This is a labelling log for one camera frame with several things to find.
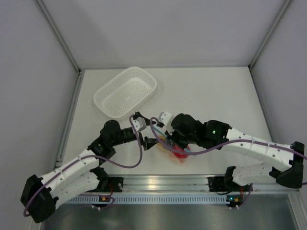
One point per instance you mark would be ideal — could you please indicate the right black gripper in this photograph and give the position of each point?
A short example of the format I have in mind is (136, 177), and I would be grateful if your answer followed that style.
(171, 139)

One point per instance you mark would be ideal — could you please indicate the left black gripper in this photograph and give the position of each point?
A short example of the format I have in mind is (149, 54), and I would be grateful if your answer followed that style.
(148, 143)

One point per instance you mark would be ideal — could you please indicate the clear zip top bag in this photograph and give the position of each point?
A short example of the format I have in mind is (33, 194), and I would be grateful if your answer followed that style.
(175, 157)

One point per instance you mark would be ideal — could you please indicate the red fake tomato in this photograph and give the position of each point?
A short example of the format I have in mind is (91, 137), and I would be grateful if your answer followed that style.
(180, 152)

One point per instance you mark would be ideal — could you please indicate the orange fake food piece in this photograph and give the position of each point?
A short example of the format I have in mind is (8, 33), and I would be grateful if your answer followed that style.
(160, 146)

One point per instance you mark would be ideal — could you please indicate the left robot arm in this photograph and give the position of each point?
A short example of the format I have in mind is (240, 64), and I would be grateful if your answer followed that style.
(42, 195)

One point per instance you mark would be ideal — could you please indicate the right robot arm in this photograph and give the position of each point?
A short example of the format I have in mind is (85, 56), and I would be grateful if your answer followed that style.
(277, 162)

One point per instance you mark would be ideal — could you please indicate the white perforated plastic basket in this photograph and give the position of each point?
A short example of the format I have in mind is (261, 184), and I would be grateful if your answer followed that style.
(125, 93)

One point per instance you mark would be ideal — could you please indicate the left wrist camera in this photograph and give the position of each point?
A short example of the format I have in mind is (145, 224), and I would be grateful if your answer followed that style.
(139, 124)

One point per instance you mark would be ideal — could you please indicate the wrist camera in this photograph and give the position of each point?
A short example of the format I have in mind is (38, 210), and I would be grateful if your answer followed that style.
(165, 119)
(139, 124)

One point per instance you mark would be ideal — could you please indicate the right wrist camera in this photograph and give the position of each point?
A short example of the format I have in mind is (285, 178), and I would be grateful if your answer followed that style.
(165, 119)

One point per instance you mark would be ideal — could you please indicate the aluminium mounting rail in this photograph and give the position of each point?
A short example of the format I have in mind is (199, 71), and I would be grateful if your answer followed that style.
(180, 184)

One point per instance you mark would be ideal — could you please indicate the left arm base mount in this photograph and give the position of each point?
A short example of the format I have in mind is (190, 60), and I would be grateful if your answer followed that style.
(110, 185)

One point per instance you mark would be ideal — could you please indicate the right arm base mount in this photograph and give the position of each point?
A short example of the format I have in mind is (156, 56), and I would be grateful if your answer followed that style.
(222, 186)

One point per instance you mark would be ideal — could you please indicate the slotted cable duct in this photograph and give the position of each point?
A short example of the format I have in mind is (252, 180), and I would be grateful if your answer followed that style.
(174, 199)

